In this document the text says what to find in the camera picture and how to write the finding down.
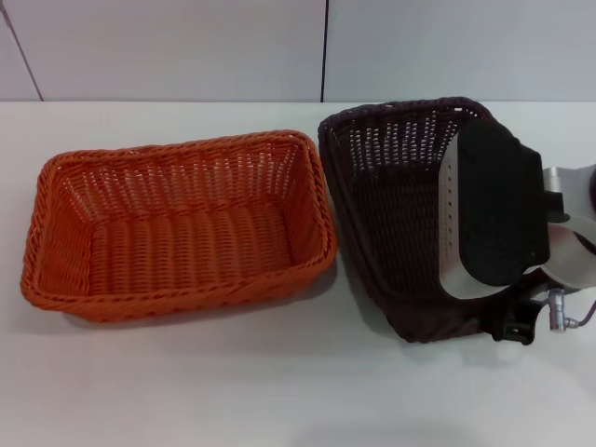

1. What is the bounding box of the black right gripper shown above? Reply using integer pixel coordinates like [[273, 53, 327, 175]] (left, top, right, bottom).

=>
[[495, 275, 545, 348]]

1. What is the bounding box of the dark brown woven basket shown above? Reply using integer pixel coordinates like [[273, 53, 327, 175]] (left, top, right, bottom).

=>
[[318, 96, 536, 345]]

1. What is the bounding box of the orange woven plastic basket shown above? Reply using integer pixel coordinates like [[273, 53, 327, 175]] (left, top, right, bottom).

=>
[[19, 129, 338, 328]]

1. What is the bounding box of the grey cable with metal plug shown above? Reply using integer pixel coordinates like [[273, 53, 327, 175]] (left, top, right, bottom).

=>
[[535, 287, 596, 332]]

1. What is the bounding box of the right wrist camera silver housing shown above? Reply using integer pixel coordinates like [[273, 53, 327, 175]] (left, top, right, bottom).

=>
[[436, 118, 565, 300]]

